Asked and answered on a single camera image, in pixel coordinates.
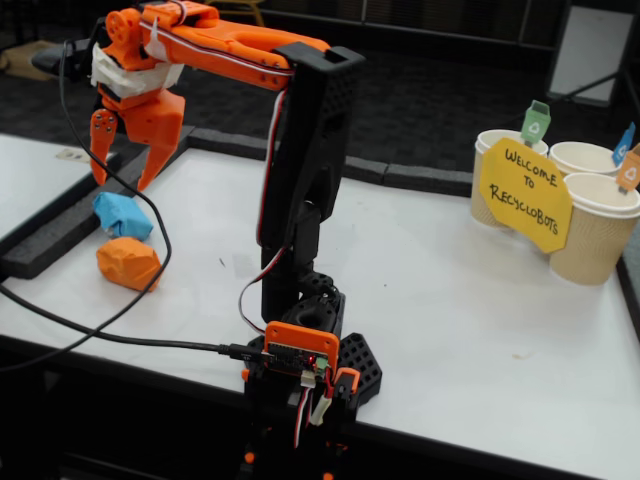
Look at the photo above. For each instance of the upright white panel black frame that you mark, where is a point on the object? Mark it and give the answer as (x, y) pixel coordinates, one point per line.
(590, 50)

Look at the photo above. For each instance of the black foam border strip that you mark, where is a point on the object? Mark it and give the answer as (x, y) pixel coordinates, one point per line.
(435, 181)
(631, 280)
(225, 142)
(60, 235)

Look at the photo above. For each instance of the small paper label sticker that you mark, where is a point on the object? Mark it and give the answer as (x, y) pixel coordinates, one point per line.
(72, 156)

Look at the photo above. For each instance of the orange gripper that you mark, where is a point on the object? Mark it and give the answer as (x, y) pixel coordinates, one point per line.
(152, 119)

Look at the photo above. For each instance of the black webcam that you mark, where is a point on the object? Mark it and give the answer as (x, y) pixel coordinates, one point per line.
(55, 60)

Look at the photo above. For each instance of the black framed white board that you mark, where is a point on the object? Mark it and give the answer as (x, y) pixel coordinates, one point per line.
(40, 185)

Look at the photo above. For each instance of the black robot base with clamp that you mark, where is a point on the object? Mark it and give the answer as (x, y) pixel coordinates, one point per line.
(360, 365)

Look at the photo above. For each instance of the brown cardboard box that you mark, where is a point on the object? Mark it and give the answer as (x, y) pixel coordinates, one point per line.
(15, 65)

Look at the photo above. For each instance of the controller board in orange holder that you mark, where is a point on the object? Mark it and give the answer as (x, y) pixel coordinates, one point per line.
(300, 345)

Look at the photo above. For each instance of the orange paper wad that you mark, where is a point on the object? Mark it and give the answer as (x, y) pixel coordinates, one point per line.
(127, 262)

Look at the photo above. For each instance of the orange and black robot arm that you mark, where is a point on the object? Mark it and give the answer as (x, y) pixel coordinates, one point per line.
(320, 150)

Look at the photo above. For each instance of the paper cup with orange tag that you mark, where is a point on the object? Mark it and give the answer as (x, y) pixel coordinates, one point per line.
(585, 250)

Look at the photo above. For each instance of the paper cup with blue tag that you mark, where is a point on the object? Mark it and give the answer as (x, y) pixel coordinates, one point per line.
(580, 157)

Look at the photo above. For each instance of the blue paper wad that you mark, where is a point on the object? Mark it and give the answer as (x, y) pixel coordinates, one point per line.
(122, 215)

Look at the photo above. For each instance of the yellow handwritten welcome sign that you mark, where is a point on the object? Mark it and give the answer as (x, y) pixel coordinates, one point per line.
(525, 200)

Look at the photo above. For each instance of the blue recycling bin tag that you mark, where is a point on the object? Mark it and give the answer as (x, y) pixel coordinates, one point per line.
(621, 149)

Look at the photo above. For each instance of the white masking tape wrap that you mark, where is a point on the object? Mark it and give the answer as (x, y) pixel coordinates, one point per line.
(130, 82)

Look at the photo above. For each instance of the orange recycling bin tag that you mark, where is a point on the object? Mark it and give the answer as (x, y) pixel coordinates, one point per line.
(631, 172)

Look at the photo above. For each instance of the paper cup with green tag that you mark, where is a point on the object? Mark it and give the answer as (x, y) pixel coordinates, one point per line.
(482, 220)

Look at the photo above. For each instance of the green recycling bin tag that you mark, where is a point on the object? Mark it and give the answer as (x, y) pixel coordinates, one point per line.
(535, 126)

